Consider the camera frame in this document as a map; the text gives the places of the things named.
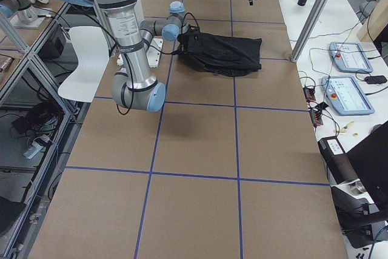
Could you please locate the white plastic chair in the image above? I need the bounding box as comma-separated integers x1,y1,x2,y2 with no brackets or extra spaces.
58,26,109,103

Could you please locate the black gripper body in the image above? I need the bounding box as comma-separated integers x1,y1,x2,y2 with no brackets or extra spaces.
180,25,200,50

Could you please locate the near teach pendant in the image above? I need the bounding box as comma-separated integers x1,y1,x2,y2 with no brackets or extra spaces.
321,76,375,116

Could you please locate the far teach pendant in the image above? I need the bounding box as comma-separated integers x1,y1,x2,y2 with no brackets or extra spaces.
329,42,373,73

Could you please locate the aluminium frame post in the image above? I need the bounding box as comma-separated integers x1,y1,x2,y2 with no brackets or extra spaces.
290,0,328,63

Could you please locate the black handheld device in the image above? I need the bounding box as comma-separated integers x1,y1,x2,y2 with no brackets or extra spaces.
364,75,387,84

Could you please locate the black printed t-shirt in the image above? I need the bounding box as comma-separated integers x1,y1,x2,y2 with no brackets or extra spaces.
173,32,262,77

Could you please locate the teach pendant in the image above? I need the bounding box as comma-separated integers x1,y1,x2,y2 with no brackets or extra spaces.
329,42,373,73
321,76,375,116

